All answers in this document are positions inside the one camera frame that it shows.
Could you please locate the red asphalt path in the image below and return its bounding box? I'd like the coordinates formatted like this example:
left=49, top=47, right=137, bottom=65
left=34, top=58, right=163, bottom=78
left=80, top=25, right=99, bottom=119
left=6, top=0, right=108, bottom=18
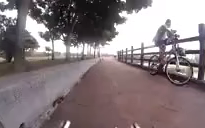
left=39, top=56, right=205, bottom=128

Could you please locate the person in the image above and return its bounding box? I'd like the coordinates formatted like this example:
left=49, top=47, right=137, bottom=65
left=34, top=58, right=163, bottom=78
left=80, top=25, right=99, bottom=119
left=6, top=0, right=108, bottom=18
left=152, top=18, right=178, bottom=73

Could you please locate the robot's own part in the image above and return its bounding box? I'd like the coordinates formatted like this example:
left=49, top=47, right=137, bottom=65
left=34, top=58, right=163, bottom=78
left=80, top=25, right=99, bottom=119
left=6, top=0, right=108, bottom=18
left=131, top=121, right=141, bottom=128
left=62, top=120, right=72, bottom=128

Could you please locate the bicycle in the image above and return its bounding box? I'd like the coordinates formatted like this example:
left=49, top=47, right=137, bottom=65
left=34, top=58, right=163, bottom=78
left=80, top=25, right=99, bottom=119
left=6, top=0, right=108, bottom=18
left=147, top=33, right=194, bottom=86

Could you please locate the shelter with dark roof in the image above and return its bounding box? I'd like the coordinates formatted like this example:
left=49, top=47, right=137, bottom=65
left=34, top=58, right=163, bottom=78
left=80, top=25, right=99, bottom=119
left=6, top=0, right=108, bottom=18
left=0, top=26, right=41, bottom=58

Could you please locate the row of trees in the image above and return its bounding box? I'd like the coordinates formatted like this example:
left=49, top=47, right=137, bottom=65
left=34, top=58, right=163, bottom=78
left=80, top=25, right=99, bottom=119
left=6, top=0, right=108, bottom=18
left=0, top=0, right=154, bottom=73

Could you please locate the grass strip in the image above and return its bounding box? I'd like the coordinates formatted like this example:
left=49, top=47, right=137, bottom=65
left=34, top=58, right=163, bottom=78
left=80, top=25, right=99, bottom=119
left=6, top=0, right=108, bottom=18
left=0, top=56, right=94, bottom=81

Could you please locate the dark wooden fence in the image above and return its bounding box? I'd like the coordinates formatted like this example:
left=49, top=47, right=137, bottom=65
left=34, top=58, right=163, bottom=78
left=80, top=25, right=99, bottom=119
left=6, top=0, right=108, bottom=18
left=116, top=23, right=205, bottom=82

